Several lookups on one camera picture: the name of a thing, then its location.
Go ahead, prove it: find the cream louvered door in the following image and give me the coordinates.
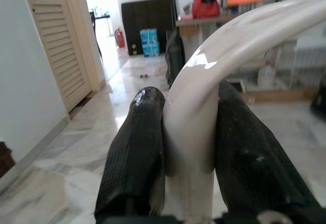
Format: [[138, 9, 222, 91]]
[[20, 0, 101, 114]]

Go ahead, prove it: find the beige plastic dustpan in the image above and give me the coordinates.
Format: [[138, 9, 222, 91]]
[[162, 0, 326, 224]]

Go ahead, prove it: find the wooden table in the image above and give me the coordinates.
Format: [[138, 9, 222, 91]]
[[176, 14, 245, 46]]

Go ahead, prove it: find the white framed black panel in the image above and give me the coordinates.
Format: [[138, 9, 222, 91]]
[[228, 80, 247, 94]]

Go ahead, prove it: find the long wooden plank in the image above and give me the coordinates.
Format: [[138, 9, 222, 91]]
[[241, 88, 319, 104]]

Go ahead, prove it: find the white wire rack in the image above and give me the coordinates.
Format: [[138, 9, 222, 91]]
[[274, 34, 326, 90]]

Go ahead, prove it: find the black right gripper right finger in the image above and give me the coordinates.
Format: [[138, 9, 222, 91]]
[[215, 80, 323, 214]]

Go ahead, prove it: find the black chair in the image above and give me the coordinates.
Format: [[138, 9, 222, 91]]
[[89, 9, 103, 57]]

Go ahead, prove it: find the red bag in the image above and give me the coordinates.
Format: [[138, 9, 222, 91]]
[[192, 0, 221, 19]]

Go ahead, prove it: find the red fire extinguisher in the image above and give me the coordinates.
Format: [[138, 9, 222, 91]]
[[114, 28, 126, 49]]

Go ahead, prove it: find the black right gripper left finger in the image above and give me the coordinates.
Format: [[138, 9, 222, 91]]
[[94, 86, 167, 219]]

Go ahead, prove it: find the blue cardboard box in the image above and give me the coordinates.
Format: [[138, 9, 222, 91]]
[[140, 28, 160, 58]]

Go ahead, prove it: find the white plastic jug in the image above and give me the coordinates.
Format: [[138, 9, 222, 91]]
[[257, 65, 277, 89]]

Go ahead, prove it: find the black cylindrical bag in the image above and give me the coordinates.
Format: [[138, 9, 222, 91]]
[[165, 29, 186, 88]]

